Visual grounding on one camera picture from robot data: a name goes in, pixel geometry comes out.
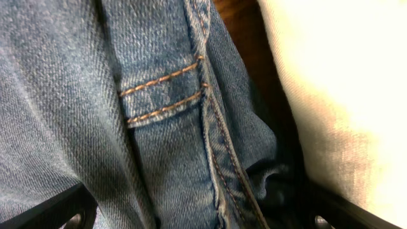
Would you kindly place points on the blue denim jeans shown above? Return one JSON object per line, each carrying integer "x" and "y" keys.
{"x": 147, "y": 104}

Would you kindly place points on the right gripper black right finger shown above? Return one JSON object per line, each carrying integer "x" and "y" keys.
{"x": 322, "y": 209}

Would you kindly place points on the folded cream cloth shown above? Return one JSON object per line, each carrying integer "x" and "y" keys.
{"x": 342, "y": 65}

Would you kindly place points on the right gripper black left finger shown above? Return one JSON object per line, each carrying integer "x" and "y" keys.
{"x": 74, "y": 208}

